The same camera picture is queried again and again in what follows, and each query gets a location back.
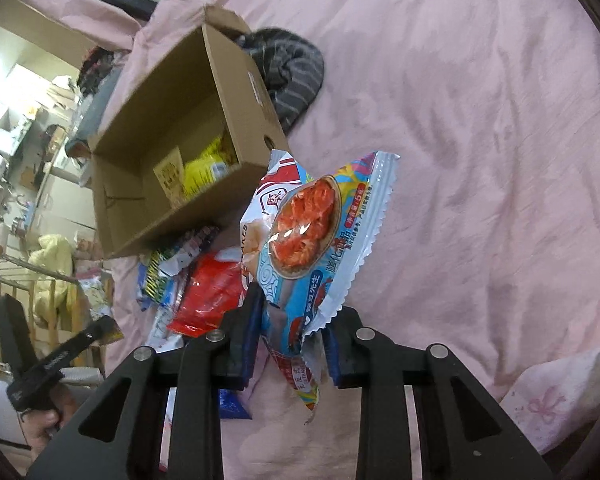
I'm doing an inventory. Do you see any white snack packet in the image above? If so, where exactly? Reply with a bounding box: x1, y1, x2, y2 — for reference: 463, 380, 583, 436
145, 305, 186, 351

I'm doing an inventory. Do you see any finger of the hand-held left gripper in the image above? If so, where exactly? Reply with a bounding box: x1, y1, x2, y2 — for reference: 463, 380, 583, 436
37, 315, 124, 377

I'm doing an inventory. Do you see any grey striped cloth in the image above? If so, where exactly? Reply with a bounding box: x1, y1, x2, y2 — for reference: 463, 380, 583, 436
240, 27, 326, 133

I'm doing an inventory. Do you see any wooden chair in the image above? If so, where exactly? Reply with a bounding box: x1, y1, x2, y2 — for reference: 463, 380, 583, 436
0, 245, 106, 366

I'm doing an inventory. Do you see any pile of dark clothes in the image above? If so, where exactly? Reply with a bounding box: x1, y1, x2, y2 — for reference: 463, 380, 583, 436
75, 47, 131, 97

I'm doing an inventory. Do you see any brown cardboard box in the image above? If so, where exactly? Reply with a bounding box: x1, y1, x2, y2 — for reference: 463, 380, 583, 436
87, 5, 291, 261

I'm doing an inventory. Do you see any person's left hand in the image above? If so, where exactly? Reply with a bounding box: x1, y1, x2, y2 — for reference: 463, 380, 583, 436
27, 392, 79, 453

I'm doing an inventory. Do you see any pale yellow plush toy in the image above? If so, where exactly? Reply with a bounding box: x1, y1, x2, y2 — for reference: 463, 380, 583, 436
27, 232, 74, 321

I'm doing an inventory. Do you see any red snack packet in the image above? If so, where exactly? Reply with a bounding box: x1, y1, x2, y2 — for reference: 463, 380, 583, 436
167, 250, 247, 338

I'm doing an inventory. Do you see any white floral cloth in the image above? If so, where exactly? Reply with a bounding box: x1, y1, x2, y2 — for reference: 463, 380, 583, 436
500, 347, 600, 456

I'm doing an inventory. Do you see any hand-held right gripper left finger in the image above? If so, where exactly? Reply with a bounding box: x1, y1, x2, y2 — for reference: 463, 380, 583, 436
27, 282, 266, 480

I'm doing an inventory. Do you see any pink blanket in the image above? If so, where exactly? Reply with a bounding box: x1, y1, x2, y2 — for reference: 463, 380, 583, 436
10, 0, 600, 480

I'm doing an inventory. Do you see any tan printed snack packet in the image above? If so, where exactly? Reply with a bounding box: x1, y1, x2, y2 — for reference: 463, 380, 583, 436
152, 147, 186, 208

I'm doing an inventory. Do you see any light blue snack packet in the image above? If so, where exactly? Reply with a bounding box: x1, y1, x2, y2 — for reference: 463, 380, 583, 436
240, 150, 401, 426

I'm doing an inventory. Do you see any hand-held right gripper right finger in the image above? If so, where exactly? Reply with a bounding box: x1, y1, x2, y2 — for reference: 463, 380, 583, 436
322, 305, 556, 480

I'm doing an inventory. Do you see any yellow snack packet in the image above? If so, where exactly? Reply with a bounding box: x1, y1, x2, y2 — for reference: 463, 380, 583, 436
182, 139, 239, 199

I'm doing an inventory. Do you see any green striped snack packet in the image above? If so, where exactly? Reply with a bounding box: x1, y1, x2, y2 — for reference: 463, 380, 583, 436
137, 227, 221, 311

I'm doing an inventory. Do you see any dark blue snack packet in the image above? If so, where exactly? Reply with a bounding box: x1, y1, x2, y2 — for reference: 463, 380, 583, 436
217, 387, 253, 421

